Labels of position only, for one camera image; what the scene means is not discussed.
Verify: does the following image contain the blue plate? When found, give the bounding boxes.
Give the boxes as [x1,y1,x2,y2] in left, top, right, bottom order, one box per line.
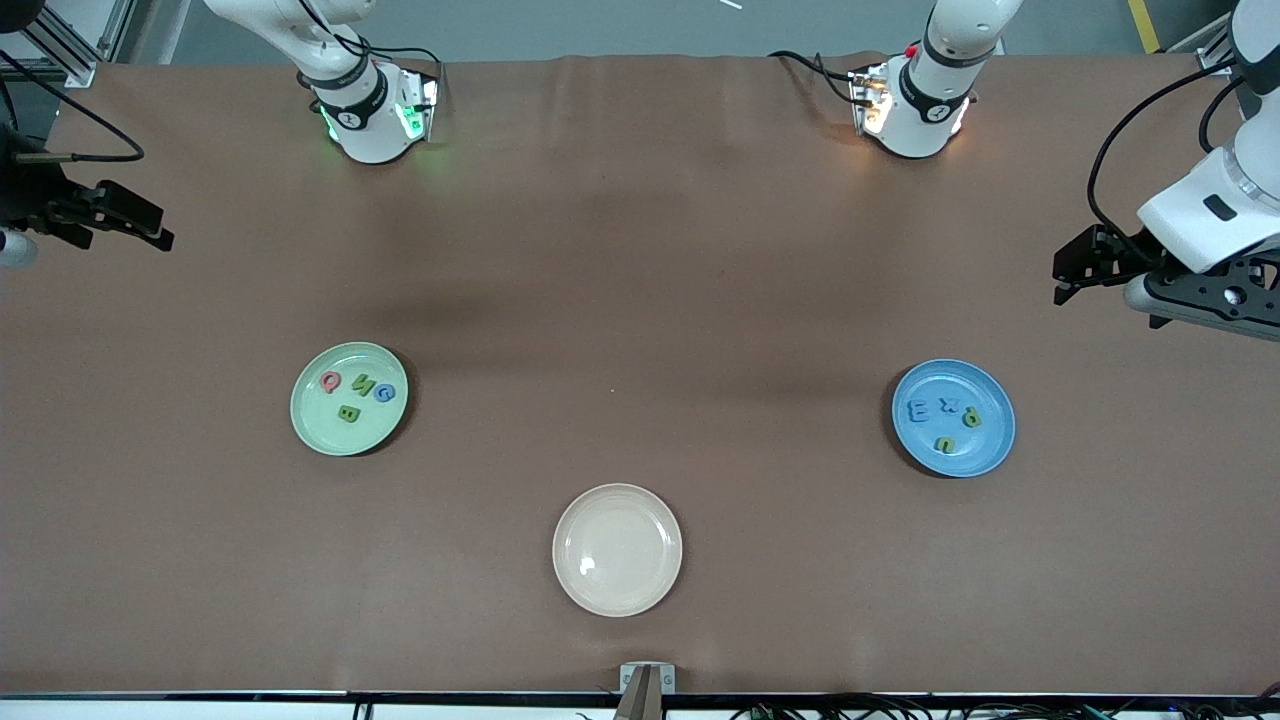
[891,359,1017,479]

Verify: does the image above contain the base connector box green light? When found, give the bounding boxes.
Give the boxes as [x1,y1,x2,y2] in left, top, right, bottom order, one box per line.
[393,68,441,143]
[848,62,893,136]

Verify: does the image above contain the light green plate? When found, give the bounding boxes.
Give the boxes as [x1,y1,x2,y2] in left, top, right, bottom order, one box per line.
[290,342,410,457]

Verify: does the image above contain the brown table cover sheet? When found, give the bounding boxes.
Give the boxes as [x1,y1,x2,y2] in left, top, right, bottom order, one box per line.
[0,52,1280,696]

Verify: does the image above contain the beige plate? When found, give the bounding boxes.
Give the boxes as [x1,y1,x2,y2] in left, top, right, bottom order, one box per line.
[552,484,684,618]

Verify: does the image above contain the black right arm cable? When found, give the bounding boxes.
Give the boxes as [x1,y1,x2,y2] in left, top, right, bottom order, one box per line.
[0,50,144,163]

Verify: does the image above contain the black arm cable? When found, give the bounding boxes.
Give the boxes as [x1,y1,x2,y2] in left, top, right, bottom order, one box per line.
[1087,60,1246,246]
[0,50,144,163]

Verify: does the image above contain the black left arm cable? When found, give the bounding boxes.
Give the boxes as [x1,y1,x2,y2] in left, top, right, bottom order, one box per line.
[1087,60,1246,246]

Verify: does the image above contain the aluminium frame profile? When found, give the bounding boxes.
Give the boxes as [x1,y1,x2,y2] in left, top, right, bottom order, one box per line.
[1165,10,1241,77]
[97,0,153,63]
[28,15,103,89]

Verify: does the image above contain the black base cable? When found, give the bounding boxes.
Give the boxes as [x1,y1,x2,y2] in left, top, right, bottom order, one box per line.
[340,30,443,76]
[768,50,861,106]

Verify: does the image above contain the white table edge rail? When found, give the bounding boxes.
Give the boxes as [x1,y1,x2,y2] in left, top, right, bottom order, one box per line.
[0,692,1280,720]

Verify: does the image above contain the black cable bundle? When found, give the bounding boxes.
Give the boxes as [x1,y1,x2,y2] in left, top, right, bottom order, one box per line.
[730,695,1280,720]

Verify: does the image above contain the grey metal mount bracket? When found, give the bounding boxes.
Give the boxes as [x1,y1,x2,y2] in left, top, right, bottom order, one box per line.
[619,662,677,695]

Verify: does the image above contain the tan camera pole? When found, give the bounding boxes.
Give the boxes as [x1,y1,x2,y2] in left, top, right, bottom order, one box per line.
[612,668,663,720]

